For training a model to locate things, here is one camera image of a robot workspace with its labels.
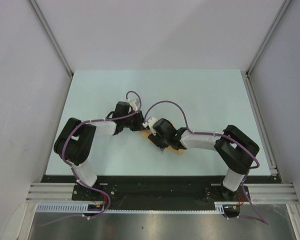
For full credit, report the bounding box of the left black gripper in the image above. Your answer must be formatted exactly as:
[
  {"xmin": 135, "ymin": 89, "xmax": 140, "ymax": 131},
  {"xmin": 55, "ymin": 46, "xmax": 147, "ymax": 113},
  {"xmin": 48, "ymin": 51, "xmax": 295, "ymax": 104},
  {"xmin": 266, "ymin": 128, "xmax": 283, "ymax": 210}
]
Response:
[{"xmin": 122, "ymin": 110, "xmax": 149, "ymax": 132}]

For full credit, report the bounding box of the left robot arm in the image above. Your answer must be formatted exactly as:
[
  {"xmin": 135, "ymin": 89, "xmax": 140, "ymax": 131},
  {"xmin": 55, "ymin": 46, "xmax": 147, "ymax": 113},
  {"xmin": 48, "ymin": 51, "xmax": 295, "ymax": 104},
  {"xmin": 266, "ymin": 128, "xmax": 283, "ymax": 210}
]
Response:
[{"xmin": 53, "ymin": 98, "xmax": 144, "ymax": 200}]

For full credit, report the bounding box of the left aluminium frame post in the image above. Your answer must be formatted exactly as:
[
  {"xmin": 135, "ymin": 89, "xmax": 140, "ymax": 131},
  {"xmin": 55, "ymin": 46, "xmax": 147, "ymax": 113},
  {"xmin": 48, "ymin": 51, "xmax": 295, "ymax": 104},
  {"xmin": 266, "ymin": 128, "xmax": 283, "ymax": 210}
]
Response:
[{"xmin": 26, "ymin": 0, "xmax": 74, "ymax": 79}]

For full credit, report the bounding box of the grey slotted cable duct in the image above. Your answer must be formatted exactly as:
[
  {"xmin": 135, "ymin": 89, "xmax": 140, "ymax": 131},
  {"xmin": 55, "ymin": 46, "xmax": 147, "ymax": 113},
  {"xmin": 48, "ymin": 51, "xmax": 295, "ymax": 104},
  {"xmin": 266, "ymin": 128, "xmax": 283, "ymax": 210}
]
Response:
[{"xmin": 36, "ymin": 201, "xmax": 241, "ymax": 215}]

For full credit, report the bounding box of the aluminium frame post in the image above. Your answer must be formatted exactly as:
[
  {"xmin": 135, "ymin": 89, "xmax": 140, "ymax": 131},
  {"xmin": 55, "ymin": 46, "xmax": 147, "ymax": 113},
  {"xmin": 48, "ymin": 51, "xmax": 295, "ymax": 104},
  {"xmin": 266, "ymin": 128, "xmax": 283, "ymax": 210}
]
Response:
[
  {"xmin": 26, "ymin": 0, "xmax": 74, "ymax": 79},
  {"xmin": 245, "ymin": 0, "xmax": 294, "ymax": 78}
]

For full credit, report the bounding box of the purple cable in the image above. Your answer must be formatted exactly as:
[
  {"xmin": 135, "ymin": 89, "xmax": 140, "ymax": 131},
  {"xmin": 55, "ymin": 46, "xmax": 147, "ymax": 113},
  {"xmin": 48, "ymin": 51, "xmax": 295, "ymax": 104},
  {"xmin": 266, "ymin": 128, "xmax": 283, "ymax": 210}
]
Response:
[
  {"xmin": 59, "ymin": 90, "xmax": 143, "ymax": 218},
  {"xmin": 143, "ymin": 100, "xmax": 269, "ymax": 225}
]

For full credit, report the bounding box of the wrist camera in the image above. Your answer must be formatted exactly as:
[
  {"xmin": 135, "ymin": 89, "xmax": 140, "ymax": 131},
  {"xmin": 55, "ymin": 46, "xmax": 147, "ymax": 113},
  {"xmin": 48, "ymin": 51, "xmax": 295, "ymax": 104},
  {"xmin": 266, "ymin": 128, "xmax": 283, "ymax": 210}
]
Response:
[
  {"xmin": 142, "ymin": 117, "xmax": 158, "ymax": 131},
  {"xmin": 127, "ymin": 98, "xmax": 142, "ymax": 112}
]

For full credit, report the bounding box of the right aluminium frame post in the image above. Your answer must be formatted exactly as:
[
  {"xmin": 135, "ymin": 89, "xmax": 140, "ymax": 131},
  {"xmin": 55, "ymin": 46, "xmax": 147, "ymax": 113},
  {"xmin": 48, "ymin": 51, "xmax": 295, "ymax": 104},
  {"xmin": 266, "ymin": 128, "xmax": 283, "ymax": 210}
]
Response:
[{"xmin": 245, "ymin": 0, "xmax": 294, "ymax": 78}]

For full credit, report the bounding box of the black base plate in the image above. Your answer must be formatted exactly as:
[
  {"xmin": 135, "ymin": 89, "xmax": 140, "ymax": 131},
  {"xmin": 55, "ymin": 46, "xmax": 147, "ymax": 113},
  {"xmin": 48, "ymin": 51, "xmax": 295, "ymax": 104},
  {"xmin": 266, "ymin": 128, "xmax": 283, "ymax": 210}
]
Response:
[{"xmin": 71, "ymin": 174, "xmax": 252, "ymax": 213}]

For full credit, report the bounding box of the orange cloth napkin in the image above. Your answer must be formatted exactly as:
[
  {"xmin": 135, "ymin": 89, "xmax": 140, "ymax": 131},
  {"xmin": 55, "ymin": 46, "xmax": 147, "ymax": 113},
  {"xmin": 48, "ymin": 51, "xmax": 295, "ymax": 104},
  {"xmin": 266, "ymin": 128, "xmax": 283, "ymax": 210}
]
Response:
[{"xmin": 139, "ymin": 129, "xmax": 185, "ymax": 155}]

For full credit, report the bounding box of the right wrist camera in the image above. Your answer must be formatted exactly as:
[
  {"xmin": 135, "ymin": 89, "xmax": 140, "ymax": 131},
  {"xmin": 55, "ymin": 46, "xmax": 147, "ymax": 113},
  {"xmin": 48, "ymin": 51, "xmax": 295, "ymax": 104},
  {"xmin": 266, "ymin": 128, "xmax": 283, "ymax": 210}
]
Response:
[{"xmin": 142, "ymin": 117, "xmax": 158, "ymax": 131}]

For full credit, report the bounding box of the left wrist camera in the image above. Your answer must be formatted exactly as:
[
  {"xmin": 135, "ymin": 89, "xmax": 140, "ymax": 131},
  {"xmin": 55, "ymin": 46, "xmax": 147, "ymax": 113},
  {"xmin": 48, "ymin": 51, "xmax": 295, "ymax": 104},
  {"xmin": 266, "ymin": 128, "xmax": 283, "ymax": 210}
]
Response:
[{"xmin": 127, "ymin": 98, "xmax": 142, "ymax": 112}]

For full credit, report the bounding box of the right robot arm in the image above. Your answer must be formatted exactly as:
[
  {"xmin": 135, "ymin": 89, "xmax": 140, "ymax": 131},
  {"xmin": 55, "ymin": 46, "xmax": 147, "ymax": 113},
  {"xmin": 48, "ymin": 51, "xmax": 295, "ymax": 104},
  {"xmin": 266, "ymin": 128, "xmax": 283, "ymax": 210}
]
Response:
[{"xmin": 142, "ymin": 117, "xmax": 260, "ymax": 201}]

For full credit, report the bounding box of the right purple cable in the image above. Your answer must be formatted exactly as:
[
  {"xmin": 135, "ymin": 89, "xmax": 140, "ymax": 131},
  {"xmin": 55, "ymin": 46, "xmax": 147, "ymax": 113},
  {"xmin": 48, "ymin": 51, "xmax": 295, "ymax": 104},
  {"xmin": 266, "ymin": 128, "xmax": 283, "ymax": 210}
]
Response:
[{"xmin": 143, "ymin": 100, "xmax": 269, "ymax": 225}]

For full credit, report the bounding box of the right aluminium side rail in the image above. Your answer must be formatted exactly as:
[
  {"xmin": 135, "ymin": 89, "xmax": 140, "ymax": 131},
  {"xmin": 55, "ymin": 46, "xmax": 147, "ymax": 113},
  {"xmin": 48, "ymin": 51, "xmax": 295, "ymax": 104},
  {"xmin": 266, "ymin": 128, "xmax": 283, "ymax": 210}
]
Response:
[{"xmin": 240, "ymin": 71, "xmax": 282, "ymax": 179}]

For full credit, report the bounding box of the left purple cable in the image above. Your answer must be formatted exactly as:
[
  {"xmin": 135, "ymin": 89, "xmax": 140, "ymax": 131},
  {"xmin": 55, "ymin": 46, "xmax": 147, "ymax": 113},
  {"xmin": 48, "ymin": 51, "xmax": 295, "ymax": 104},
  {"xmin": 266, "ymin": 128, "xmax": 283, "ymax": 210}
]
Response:
[{"xmin": 59, "ymin": 90, "xmax": 143, "ymax": 218}]

